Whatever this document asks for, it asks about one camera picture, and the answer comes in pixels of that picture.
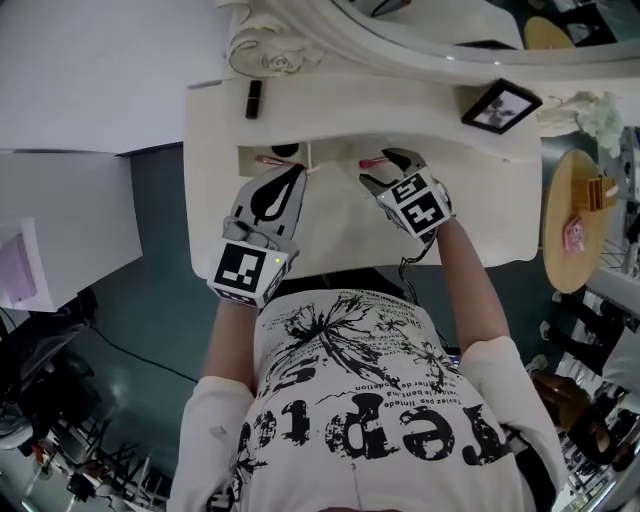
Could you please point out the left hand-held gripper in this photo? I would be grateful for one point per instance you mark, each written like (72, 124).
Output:
(240, 267)

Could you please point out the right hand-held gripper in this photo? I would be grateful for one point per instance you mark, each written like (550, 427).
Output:
(415, 205)

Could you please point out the small white drawer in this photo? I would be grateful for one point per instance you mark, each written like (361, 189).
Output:
(247, 167)

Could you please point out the cream ornate dressing table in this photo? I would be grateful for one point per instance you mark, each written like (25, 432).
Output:
(340, 225)

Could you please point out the person's left forearm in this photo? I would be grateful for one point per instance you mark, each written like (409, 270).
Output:
(225, 340)

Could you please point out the person's right forearm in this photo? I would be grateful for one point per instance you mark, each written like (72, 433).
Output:
(470, 300)

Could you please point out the person's black trousers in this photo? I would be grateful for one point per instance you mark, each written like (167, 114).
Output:
(365, 280)

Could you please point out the black lipstick tube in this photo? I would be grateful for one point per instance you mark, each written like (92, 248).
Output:
(253, 99)

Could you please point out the pink packet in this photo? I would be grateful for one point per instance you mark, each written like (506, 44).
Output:
(574, 235)

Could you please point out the round wooden side table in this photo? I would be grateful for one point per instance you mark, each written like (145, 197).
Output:
(565, 270)

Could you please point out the wooden organizer box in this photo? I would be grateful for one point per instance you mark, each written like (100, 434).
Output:
(595, 192)

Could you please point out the person's printed white shirt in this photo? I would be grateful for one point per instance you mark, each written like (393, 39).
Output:
(350, 400)

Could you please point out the white artificial flowers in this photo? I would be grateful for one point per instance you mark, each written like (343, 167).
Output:
(600, 117)

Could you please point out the black metal stands clutter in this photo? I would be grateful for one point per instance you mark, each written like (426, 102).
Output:
(100, 450)

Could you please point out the black picture frame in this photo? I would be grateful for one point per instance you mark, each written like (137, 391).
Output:
(501, 106)

